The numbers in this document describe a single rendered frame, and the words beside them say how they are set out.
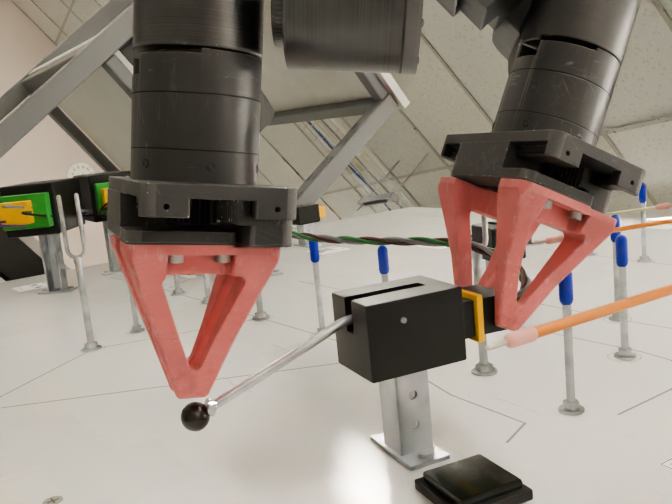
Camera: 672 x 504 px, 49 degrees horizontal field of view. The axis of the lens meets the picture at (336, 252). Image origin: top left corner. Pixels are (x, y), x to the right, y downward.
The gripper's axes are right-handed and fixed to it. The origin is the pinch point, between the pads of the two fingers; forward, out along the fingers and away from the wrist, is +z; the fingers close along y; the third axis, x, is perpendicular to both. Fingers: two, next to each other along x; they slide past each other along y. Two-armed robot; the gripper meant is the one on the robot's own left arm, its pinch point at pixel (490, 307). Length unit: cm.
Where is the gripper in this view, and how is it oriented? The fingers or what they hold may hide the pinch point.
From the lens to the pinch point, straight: 42.0
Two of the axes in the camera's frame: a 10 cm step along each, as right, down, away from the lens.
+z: -3.0, 9.5, -0.1
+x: -8.6, -2.8, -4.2
